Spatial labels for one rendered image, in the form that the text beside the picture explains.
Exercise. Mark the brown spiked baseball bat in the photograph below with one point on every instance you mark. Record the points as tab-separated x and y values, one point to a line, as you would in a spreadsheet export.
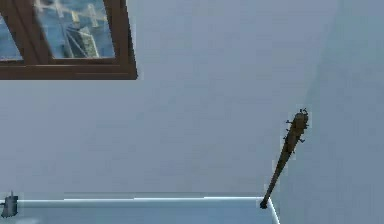
290	141

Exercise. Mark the brown framed window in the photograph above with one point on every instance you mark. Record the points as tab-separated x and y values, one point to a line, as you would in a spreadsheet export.
123	40

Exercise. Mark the small grey spray bottle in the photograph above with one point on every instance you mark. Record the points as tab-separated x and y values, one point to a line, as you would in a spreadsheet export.
10	206

